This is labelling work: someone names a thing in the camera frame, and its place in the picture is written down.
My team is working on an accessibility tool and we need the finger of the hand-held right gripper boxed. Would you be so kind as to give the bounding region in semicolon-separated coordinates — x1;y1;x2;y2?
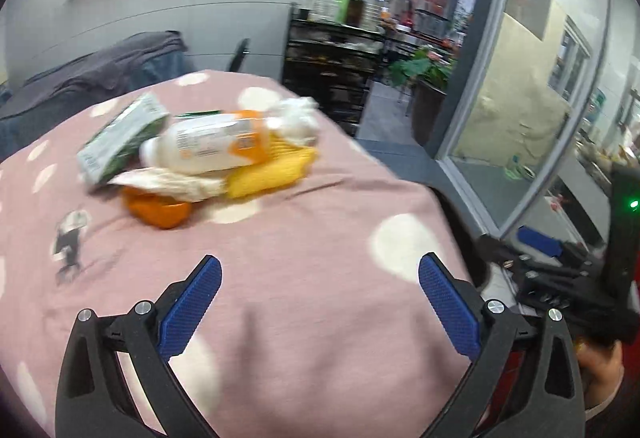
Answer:
477;225;607;276
500;265;608;326

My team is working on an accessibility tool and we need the black shelf rack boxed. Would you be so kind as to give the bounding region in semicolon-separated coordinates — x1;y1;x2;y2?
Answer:
280;3;389;137

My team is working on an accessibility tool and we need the yellow ribbed wrapper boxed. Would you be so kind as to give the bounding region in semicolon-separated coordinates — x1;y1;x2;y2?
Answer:
225;131;320;199

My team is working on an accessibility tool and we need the grey glass door frame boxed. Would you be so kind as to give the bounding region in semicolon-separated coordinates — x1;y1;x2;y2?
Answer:
424;0;613;244

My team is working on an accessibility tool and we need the person's right hand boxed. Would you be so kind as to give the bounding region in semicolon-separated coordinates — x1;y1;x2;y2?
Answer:
574;340;626;411

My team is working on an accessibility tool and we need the white bottle with orange label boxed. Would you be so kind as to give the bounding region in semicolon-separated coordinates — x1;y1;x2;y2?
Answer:
138;111;282;177

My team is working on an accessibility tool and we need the green and white packet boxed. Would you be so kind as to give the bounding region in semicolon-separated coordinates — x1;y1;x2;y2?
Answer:
76;92;171;192

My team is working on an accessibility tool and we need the crumpled white tissue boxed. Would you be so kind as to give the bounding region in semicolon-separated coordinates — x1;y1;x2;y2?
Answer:
270;97;321;147

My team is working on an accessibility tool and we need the pink polka dot blanket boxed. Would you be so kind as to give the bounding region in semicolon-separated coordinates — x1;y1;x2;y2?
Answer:
0;70;477;438

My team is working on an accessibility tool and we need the grey cloth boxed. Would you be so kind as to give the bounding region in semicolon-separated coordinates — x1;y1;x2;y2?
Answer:
0;31;189;120

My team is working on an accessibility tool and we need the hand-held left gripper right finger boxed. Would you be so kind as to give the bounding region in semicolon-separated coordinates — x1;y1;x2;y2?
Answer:
417;252;586;438

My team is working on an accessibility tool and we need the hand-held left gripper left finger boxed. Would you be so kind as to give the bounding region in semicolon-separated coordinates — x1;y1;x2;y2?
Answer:
55;254;223;438

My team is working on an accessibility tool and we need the crumpled beige paper wrapper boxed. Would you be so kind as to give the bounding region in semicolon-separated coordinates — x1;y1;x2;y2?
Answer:
107;167;229;203

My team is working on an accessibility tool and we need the green potted plant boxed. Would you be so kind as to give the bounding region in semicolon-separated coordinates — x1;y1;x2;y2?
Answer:
387;45;459;147

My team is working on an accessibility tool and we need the red garment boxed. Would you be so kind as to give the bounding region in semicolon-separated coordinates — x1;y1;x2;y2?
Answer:
480;350;529;430

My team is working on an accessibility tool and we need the black chair back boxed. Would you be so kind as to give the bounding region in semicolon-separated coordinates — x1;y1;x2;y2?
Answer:
227;38;251;74

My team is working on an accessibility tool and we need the blue sofa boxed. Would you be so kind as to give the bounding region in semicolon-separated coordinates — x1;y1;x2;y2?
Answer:
0;49;197;160

